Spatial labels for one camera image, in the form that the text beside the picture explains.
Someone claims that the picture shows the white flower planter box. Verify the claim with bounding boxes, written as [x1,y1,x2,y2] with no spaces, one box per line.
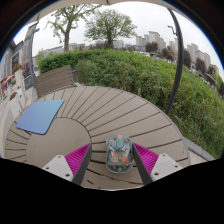
[13,63,26,91]
[8,91,26,118]

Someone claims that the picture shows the round leafy green tree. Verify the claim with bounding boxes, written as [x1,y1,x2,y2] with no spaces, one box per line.
[83,9,138,50]

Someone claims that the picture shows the beige patio umbrella canopy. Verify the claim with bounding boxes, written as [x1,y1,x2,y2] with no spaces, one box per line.
[28,0,188,24]

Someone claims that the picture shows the blue mouse pad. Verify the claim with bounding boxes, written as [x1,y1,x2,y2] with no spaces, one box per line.
[15,98,66,136]

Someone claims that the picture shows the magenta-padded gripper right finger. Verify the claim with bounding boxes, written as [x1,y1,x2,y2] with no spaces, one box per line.
[131,143,184,186]

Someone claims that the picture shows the dark curved umbrella pole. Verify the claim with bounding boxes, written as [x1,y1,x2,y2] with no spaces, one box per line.
[164,8,185,116]

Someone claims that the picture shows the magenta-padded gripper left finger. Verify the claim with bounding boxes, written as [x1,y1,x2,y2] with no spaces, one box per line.
[42,143,93,186]

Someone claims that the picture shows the green trimmed hedge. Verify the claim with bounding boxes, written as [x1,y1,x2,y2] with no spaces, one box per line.
[37,49,224,159]

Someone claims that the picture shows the distant apartment buildings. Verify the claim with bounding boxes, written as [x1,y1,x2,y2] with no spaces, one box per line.
[134,30,221,76]

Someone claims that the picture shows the tall grey sign pillar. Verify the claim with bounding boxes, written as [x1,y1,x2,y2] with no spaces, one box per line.
[21,22,40,89]

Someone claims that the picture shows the thin sparse-leaved tree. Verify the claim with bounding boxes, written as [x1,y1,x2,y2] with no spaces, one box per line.
[46,3,101,53]

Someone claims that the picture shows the slatted brown patio chair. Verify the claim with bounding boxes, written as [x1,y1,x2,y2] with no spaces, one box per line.
[34,64,77,99]

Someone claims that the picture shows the transparent teal computer mouse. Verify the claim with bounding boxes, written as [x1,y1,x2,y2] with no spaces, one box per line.
[105,134,135,174]

